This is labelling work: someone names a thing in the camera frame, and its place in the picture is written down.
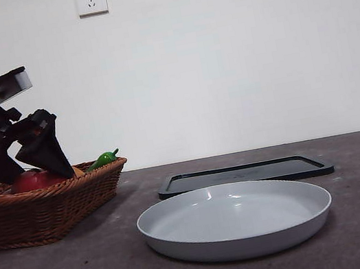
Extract orange round fruit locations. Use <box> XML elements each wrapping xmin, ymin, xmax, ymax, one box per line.
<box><xmin>71</xmin><ymin>164</ymin><xmax>86</xmax><ymax>177</ymax></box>

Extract dark rectangular tray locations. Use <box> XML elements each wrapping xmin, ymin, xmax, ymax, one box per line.
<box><xmin>155</xmin><ymin>147</ymin><xmax>336</xmax><ymax>205</ymax></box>

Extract grey round plate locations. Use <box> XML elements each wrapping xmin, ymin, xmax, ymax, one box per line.
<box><xmin>133</xmin><ymin>165</ymin><xmax>341</xmax><ymax>269</ymax></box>

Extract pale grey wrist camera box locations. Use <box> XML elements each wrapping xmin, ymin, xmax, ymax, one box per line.
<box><xmin>0</xmin><ymin>66</ymin><xmax>36</xmax><ymax>104</ymax></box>

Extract red tomato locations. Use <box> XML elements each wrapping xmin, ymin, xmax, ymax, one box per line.
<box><xmin>8</xmin><ymin>165</ymin><xmax>60</xmax><ymax>195</ymax></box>

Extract brown wicker basket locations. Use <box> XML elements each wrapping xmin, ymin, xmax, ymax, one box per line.
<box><xmin>0</xmin><ymin>154</ymin><xmax>140</xmax><ymax>253</ymax></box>

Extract green pepper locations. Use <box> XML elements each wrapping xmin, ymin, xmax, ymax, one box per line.
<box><xmin>82</xmin><ymin>148</ymin><xmax>123</xmax><ymax>173</ymax></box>

